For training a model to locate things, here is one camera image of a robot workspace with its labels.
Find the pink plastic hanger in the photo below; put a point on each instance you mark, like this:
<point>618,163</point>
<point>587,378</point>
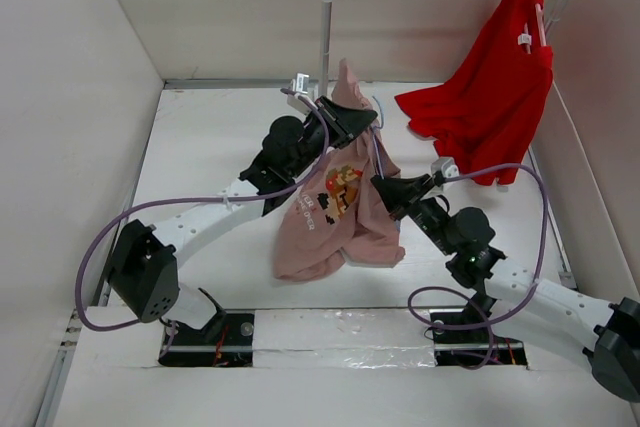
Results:
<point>539,27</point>

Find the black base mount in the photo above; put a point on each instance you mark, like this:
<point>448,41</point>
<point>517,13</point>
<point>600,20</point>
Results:
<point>228,343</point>
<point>468,348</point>

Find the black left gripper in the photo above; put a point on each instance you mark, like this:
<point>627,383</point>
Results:
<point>343,123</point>

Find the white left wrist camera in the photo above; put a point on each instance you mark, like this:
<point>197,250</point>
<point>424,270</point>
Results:
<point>302,84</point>

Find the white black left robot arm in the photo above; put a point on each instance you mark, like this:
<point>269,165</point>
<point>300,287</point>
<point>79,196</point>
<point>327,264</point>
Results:
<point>143,268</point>

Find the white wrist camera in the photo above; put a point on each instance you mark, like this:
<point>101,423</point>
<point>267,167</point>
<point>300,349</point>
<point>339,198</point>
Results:
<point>441,170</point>
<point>302,84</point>

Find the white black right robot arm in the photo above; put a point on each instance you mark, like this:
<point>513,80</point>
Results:
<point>511,301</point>

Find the red t shirt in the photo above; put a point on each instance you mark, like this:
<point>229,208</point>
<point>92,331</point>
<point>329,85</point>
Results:
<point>485,116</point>

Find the lavender wire hanger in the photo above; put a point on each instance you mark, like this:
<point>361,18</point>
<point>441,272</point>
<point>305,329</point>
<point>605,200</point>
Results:
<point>384,165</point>

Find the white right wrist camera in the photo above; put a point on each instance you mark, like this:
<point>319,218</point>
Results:
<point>441,170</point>

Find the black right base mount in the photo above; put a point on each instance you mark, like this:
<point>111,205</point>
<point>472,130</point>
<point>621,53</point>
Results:
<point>468,348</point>

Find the pink printed t shirt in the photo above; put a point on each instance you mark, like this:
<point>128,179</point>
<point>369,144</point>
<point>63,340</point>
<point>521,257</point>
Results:
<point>337,217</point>

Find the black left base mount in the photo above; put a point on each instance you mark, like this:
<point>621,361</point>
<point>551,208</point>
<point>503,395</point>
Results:
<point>228,343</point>

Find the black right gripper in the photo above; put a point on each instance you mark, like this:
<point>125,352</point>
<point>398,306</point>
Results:
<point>397,191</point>

